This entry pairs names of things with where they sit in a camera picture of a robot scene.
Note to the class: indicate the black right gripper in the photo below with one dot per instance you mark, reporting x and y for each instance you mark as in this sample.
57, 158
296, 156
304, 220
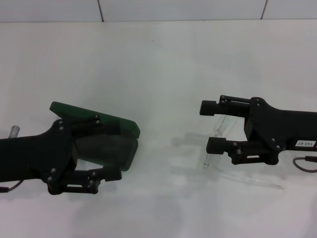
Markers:
272, 126

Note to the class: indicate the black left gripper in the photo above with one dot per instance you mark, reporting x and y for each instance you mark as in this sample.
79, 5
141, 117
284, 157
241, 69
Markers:
37, 158

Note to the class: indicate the clear white glasses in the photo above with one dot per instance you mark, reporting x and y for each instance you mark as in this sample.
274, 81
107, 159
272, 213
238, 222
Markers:
219, 129

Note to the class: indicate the green glasses case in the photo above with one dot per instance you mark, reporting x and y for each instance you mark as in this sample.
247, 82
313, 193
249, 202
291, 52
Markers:
74, 109

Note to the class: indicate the silver left camera mount bracket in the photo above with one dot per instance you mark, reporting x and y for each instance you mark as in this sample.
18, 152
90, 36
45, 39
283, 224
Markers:
14, 131

